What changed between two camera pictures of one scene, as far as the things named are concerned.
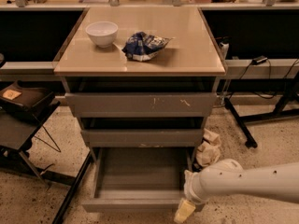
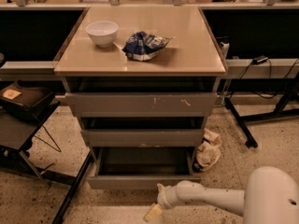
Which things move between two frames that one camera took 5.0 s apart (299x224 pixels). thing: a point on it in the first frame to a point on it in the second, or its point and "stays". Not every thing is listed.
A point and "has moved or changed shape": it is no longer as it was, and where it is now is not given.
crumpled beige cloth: x=208 y=148 stays
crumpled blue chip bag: x=141 y=46 stays
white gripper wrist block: x=190 y=186 to x=163 y=198
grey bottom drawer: x=140 y=179 has moved or changed shape
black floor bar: x=72 y=188 stays
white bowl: x=103 y=33 stays
